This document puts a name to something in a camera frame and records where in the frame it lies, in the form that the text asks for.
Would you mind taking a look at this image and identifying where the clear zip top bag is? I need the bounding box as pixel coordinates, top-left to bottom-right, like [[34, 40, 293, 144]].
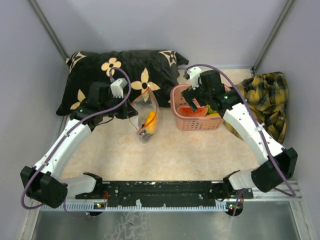
[[129, 86, 160, 143]]

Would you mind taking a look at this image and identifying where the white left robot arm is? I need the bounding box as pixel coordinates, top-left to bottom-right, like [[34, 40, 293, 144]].
[[20, 78, 132, 210]]

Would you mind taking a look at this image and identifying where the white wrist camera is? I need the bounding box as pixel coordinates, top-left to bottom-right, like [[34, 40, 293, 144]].
[[110, 78, 128, 99], [183, 66, 202, 90]]

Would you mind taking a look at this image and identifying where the green custard apple toy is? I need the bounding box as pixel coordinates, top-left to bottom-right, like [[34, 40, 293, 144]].
[[205, 104, 217, 114]]

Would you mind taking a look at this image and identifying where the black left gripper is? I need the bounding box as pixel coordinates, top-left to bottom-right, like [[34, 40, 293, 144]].
[[100, 93, 138, 120]]

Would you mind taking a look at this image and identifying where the watermelon slice toy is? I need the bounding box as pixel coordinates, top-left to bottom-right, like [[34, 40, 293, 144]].
[[178, 106, 208, 118]]

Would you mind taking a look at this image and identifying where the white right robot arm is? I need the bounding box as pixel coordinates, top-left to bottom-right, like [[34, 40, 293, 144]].
[[181, 65, 298, 198]]

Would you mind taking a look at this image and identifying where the black floral pillow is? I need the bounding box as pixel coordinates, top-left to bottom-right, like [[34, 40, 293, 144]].
[[56, 49, 189, 116]]

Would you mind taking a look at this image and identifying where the dark red grape bunch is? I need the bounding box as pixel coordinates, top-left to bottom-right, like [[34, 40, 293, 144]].
[[138, 129, 152, 141]]

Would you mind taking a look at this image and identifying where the yellow mango toy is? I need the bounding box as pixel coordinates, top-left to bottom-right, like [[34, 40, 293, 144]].
[[144, 111, 158, 134]]

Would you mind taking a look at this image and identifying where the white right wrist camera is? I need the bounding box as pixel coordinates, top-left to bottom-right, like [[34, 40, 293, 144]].
[[183, 66, 202, 90]]

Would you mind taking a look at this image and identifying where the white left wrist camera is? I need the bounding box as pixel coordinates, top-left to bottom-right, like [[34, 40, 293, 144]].
[[110, 78, 128, 99]]

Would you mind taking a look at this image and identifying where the yellow plaid shirt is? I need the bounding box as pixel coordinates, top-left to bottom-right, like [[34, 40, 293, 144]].
[[236, 71, 289, 144]]

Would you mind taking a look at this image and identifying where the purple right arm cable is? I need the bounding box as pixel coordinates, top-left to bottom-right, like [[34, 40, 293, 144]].
[[186, 64, 297, 217]]

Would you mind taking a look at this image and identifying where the pink plastic basket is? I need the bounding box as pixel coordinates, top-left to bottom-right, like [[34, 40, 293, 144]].
[[170, 84, 224, 131]]

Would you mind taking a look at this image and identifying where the aluminium frame rail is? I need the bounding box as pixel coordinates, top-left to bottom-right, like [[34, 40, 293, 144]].
[[39, 181, 301, 212]]

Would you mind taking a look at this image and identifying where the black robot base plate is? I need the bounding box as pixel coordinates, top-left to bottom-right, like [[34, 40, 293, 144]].
[[75, 180, 241, 207]]

